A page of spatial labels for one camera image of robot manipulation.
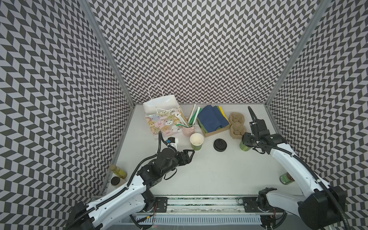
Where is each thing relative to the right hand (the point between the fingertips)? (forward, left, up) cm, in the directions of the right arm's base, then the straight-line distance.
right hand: (250, 141), depth 81 cm
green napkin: (+19, +26, -10) cm, 34 cm away
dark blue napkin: (+21, +19, -5) cm, 29 cm away
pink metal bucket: (+12, +36, -7) cm, 39 cm away
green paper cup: (-2, +3, -3) cm, 5 cm away
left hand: (-8, +34, +2) cm, 35 cm away
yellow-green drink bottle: (-16, +72, -2) cm, 74 cm away
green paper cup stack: (+5, +31, -7) cm, 32 cm away
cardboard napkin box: (+13, +15, -7) cm, 21 cm away
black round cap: (-20, +73, -3) cm, 75 cm away
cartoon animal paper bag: (+11, +51, +15) cm, 54 cm away
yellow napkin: (+29, +9, -10) cm, 32 cm away
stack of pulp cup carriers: (+15, +2, -8) cm, 17 cm away
